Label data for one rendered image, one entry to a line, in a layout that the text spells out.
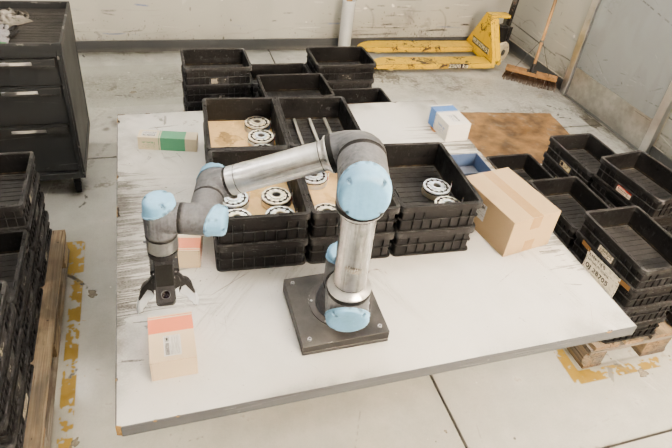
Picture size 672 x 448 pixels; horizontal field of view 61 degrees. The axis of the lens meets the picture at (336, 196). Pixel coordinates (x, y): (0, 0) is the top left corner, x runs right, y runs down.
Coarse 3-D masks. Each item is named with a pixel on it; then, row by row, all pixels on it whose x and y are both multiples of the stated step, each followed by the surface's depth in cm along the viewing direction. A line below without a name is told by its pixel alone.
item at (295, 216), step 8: (208, 152) 201; (216, 152) 202; (224, 152) 203; (232, 152) 204; (208, 160) 197; (304, 192) 188; (304, 200) 184; (232, 216) 174; (240, 216) 174; (248, 216) 175; (256, 216) 175; (264, 216) 176; (272, 216) 176; (280, 216) 177; (288, 216) 177; (296, 216) 178; (304, 216) 179; (232, 224) 174; (240, 224) 175
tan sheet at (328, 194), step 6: (330, 174) 216; (336, 174) 216; (330, 180) 213; (336, 180) 213; (330, 186) 210; (336, 186) 210; (312, 192) 205; (318, 192) 206; (324, 192) 206; (330, 192) 207; (312, 198) 203; (318, 198) 203; (324, 198) 203; (330, 198) 204
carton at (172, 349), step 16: (160, 320) 159; (176, 320) 159; (192, 320) 160; (160, 336) 154; (176, 336) 155; (192, 336) 155; (160, 352) 150; (176, 352) 151; (192, 352) 151; (160, 368) 149; (176, 368) 151; (192, 368) 153
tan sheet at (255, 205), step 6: (270, 186) 206; (276, 186) 206; (282, 186) 207; (246, 192) 201; (252, 192) 202; (258, 192) 202; (252, 198) 199; (258, 198) 199; (252, 204) 196; (258, 204) 197; (246, 210) 193; (252, 210) 194; (258, 210) 194; (264, 210) 194; (294, 210) 196
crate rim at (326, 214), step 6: (306, 186) 191; (306, 192) 188; (396, 198) 191; (312, 204) 183; (396, 204) 188; (312, 210) 181; (324, 210) 181; (330, 210) 182; (336, 210) 182; (390, 210) 186; (396, 210) 187; (312, 216) 181; (318, 216) 180; (324, 216) 181; (330, 216) 181; (336, 216) 182
